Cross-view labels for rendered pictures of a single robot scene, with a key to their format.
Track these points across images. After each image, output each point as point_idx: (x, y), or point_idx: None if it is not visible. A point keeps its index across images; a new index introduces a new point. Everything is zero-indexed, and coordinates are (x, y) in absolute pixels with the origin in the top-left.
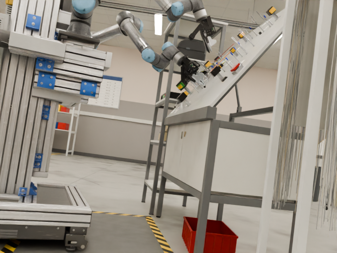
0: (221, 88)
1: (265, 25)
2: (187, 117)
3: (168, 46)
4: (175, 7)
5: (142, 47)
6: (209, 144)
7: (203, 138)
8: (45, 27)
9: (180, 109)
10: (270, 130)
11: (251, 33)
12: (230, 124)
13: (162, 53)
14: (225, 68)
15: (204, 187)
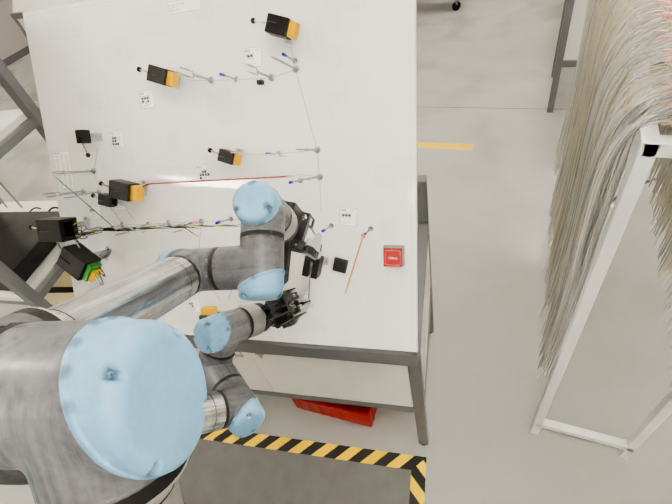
0: (387, 302)
1: (211, 27)
2: (293, 353)
3: (230, 336)
4: (276, 297)
5: (219, 425)
6: (418, 376)
7: (383, 368)
8: None
9: (168, 317)
10: (425, 270)
11: (126, 26)
12: (421, 327)
13: (220, 359)
14: (232, 197)
15: (423, 405)
